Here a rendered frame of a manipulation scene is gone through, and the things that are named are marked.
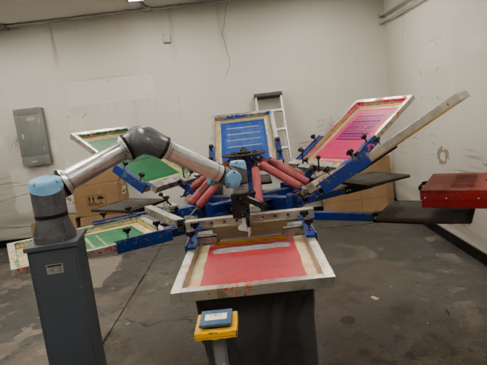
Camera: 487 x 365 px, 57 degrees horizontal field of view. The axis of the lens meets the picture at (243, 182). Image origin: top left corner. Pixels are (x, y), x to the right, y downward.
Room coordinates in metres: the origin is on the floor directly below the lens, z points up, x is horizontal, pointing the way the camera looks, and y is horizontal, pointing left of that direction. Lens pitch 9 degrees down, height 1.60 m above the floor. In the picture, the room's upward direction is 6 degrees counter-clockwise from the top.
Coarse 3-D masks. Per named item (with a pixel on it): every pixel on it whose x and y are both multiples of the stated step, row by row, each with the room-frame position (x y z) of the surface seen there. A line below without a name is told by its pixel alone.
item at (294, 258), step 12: (276, 240) 2.08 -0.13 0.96; (288, 240) 2.05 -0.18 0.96; (252, 252) 1.94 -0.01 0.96; (264, 252) 1.93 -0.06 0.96; (276, 252) 1.91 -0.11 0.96; (288, 252) 1.89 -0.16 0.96; (300, 264) 1.72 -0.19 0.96; (264, 276) 1.64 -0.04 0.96; (276, 276) 1.63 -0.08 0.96; (288, 276) 1.61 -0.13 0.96
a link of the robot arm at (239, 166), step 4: (236, 160) 2.10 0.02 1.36; (240, 160) 2.08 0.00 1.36; (232, 164) 2.06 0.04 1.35; (236, 164) 2.05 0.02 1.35; (240, 164) 2.05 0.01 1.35; (244, 164) 2.06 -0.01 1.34; (232, 168) 2.04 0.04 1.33; (236, 168) 2.05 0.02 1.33; (240, 168) 2.05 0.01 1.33; (244, 168) 2.06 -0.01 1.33; (240, 172) 2.04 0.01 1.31; (244, 172) 2.06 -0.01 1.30; (244, 176) 2.05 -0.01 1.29; (244, 180) 2.05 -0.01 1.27; (240, 184) 2.04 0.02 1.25
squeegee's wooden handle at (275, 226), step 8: (232, 224) 2.08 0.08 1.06; (240, 224) 2.07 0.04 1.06; (256, 224) 2.07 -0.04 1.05; (264, 224) 2.07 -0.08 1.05; (272, 224) 2.06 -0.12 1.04; (280, 224) 2.06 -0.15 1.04; (216, 232) 2.07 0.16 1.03; (224, 232) 2.07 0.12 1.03; (232, 232) 2.07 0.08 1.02; (240, 232) 2.07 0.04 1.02; (256, 232) 2.07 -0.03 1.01; (264, 232) 2.07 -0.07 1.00; (272, 232) 2.06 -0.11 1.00; (280, 232) 2.06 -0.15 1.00
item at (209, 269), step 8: (216, 248) 2.06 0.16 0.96; (208, 256) 1.95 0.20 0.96; (216, 256) 1.94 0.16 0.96; (224, 256) 1.93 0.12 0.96; (232, 256) 1.92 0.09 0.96; (240, 256) 1.90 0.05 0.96; (208, 264) 1.85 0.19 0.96; (216, 264) 1.83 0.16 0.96; (208, 272) 1.75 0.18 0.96; (208, 280) 1.66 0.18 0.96; (216, 280) 1.65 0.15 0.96; (224, 280) 1.64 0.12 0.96; (232, 280) 1.63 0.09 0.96; (240, 280) 1.62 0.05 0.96; (248, 280) 1.62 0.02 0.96
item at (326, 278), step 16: (192, 256) 1.87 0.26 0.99; (320, 256) 1.69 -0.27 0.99; (320, 272) 1.58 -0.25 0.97; (176, 288) 1.53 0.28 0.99; (192, 288) 1.51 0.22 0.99; (208, 288) 1.50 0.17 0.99; (224, 288) 1.49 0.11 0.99; (240, 288) 1.48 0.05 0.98; (256, 288) 1.48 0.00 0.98; (272, 288) 1.48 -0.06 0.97; (288, 288) 1.48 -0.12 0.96; (304, 288) 1.48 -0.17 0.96
